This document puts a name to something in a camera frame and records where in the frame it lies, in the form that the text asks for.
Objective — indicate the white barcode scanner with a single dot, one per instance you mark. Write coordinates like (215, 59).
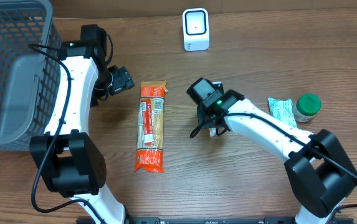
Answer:
(196, 36)

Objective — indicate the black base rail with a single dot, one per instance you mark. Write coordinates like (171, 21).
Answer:
(155, 220)

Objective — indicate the small orange snack box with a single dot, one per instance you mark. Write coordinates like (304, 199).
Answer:
(213, 132)

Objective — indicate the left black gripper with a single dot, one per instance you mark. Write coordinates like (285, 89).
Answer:
(123, 83)

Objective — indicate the grey plastic mesh basket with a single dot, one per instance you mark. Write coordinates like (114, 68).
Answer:
(29, 78)

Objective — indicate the orange spaghetti packet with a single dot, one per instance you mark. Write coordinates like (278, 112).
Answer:
(149, 147)

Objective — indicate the teal wet wipes pack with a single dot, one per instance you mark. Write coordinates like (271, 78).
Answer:
(282, 110)

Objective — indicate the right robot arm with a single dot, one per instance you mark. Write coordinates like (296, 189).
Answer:
(319, 170)

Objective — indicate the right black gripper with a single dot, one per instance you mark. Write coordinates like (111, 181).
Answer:
(205, 125)

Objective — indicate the green lid jar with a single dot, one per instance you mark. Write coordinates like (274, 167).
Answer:
(306, 107)

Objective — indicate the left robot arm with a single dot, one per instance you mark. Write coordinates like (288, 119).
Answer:
(71, 169)

